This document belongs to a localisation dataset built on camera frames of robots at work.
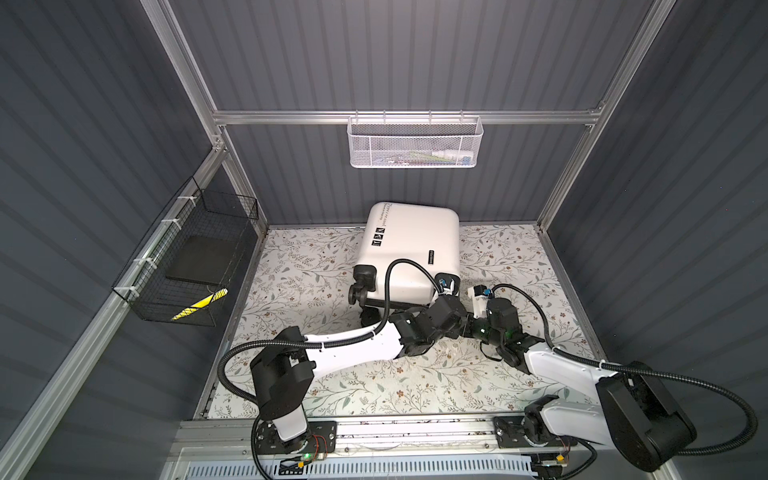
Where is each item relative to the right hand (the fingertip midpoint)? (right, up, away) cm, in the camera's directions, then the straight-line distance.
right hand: (452, 318), depth 87 cm
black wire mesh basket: (-69, +18, -12) cm, 73 cm away
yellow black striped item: (-60, +8, -21) cm, 64 cm away
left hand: (0, +3, -8) cm, 9 cm away
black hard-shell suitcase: (-7, +24, +4) cm, 26 cm away
